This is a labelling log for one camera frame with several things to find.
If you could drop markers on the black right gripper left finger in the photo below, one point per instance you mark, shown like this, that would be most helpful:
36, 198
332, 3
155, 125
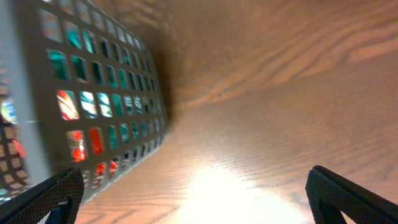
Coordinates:
57, 199

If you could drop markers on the green red coffee sachet bag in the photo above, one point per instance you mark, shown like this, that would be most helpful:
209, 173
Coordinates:
107, 98

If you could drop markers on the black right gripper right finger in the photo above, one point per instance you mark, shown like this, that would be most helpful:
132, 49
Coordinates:
331, 197

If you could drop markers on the grey plastic slotted basket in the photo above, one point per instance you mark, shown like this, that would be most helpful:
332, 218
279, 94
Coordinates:
34, 148

